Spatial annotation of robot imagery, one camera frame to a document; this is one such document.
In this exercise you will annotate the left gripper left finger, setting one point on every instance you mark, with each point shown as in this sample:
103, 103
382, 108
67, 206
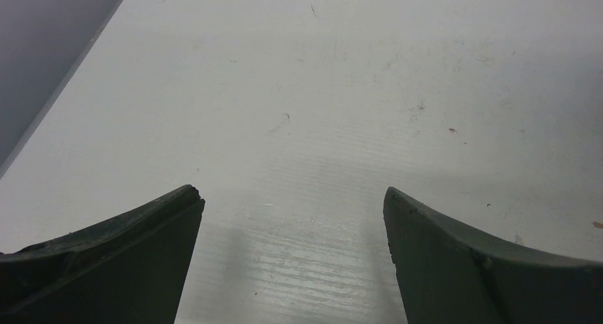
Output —
130, 268

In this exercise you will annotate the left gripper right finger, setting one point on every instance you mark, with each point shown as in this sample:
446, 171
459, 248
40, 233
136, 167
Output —
450, 272

